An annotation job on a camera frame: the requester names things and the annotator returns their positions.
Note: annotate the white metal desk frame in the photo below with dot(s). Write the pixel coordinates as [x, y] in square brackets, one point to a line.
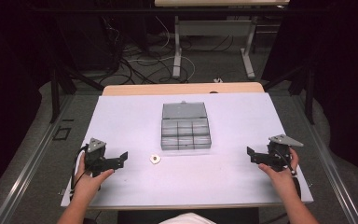
[177, 53]

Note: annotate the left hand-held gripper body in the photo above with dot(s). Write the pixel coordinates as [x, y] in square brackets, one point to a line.
[95, 155]

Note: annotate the person's white clothing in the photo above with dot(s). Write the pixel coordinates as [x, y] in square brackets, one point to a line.
[188, 219]

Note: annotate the aluminium floor rail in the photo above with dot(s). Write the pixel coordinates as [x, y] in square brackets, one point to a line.
[332, 174]
[28, 168]

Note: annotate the wooden table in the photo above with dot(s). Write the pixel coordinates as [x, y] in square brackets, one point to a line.
[167, 89]

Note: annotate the person's right hand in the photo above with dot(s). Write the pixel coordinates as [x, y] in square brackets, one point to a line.
[280, 177]

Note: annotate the white table mat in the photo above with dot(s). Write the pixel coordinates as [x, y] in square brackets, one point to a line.
[223, 177]

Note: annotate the clear plastic compartment box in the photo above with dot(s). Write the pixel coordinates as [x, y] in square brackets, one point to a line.
[185, 127]

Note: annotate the black metal stand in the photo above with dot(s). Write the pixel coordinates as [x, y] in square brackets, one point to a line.
[309, 90]
[55, 93]

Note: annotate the light desk top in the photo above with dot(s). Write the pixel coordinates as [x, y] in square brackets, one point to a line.
[217, 2]

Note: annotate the person's left hand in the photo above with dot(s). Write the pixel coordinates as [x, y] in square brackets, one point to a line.
[88, 183]

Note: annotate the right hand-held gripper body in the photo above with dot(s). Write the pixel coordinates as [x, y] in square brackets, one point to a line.
[279, 154]

